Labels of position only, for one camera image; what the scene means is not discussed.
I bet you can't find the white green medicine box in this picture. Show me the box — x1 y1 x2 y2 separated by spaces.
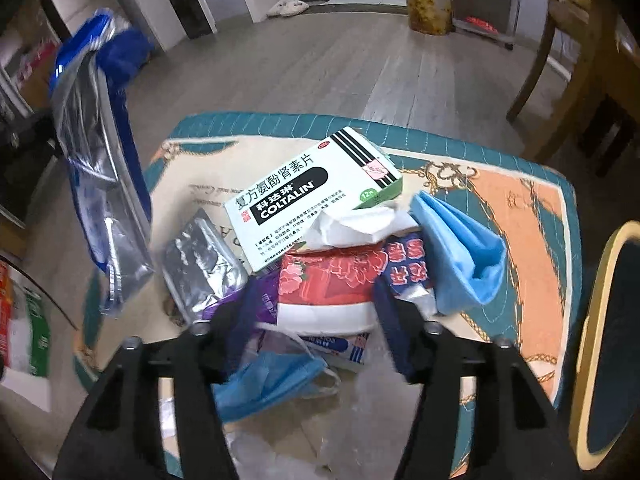
223 127 404 273

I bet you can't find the yellow rimmed blue bin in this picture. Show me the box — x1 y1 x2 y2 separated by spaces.
567 220 640 471

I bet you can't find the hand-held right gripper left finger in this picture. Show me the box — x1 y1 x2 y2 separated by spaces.
52 277 281 480

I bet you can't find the white shelf cart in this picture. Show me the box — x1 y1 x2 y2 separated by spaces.
452 0 523 51

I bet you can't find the purple packet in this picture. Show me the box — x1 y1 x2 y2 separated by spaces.
197 272 283 333

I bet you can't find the blue face mask with straps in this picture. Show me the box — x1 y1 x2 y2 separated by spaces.
212 330 341 423

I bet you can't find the green printed carton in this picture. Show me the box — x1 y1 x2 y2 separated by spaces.
25 290 53 376

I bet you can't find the silver foil blister pack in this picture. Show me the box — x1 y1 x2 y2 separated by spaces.
161 208 249 323

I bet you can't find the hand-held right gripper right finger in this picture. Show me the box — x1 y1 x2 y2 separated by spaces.
372 275 583 480

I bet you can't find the red floral packet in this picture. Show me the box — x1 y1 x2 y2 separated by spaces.
276 245 388 333

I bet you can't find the floral waste bin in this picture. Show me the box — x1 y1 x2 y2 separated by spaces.
402 0 457 36

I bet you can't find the white tissue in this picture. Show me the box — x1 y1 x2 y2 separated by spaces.
303 200 418 251

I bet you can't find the red blue printed wrapper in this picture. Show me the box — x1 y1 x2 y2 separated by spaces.
380 232 441 318

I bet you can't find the white blue flat packet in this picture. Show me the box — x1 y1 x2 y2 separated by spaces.
255 330 371 373

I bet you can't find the folded blue face mask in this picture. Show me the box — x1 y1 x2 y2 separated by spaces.
409 191 508 317

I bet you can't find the wooden chair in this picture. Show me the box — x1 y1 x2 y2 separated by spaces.
505 0 640 171

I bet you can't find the blue silver foil bag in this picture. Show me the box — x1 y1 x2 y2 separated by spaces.
50 7 156 318

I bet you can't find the white refrigerator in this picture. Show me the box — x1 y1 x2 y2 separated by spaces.
40 0 116 46

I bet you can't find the printed quilted cushion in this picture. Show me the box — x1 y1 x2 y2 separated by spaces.
74 112 583 480

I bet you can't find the red printed carton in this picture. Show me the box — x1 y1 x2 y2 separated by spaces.
0 265 16 361

